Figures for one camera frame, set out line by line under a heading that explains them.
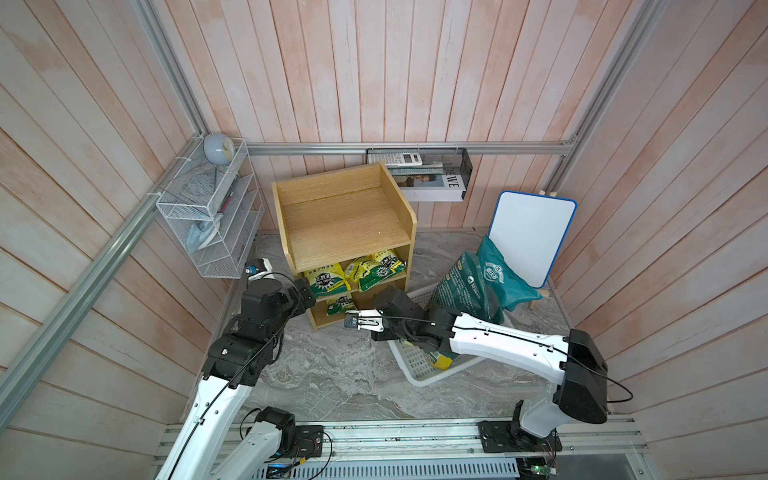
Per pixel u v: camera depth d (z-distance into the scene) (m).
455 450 0.73
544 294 0.93
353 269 0.83
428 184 0.95
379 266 0.82
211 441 0.39
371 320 0.64
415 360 0.86
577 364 0.42
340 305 0.92
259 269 0.57
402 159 0.91
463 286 0.73
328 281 0.82
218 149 0.80
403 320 0.56
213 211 0.74
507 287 0.74
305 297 0.62
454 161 1.00
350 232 0.77
